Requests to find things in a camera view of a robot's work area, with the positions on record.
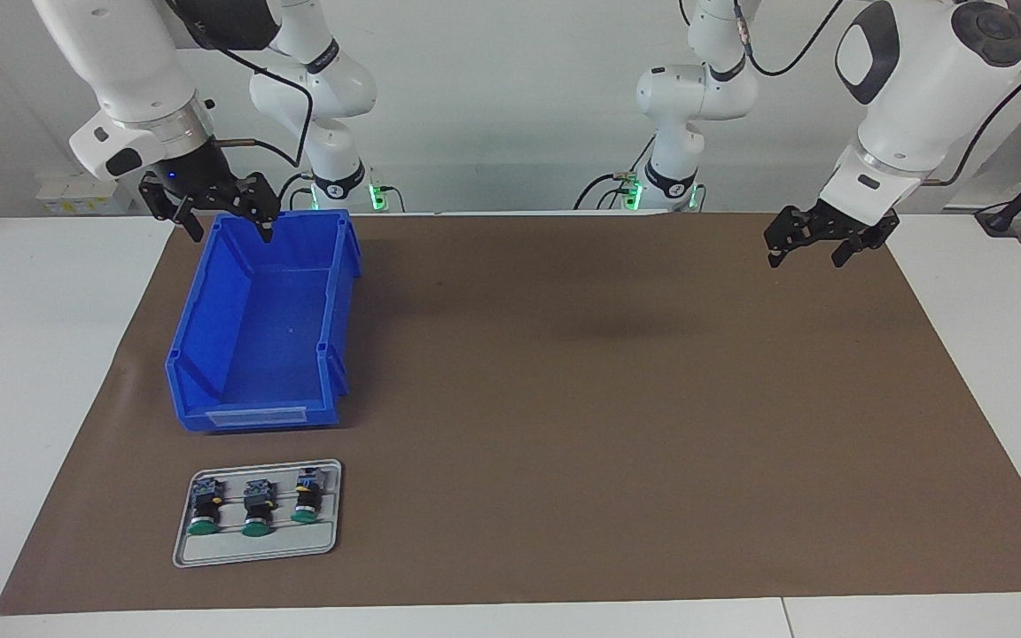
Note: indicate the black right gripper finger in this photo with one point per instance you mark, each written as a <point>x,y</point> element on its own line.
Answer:
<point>181,217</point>
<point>264,213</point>

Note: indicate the green push button switch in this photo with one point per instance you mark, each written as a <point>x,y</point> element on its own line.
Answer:
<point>307,498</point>
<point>257,509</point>
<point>205,509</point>

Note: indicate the grey plastic tray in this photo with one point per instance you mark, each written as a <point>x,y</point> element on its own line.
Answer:
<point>253,551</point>

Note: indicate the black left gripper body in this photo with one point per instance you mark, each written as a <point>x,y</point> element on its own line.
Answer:
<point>837,223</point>

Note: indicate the brown table mat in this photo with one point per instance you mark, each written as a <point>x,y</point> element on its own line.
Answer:
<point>608,461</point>

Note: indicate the white cardboard box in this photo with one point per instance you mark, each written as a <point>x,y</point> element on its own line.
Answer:
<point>67,197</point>

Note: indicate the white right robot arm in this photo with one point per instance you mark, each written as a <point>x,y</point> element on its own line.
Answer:
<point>138,62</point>

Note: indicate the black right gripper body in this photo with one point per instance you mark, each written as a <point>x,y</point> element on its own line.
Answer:
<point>196,177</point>

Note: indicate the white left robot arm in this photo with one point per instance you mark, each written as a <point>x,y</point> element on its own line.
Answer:
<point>918,80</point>

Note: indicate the blue plastic storage bin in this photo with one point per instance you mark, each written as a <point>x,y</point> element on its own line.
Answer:
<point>271,328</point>

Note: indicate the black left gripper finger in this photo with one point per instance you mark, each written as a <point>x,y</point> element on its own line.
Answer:
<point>790,229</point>
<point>865,237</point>

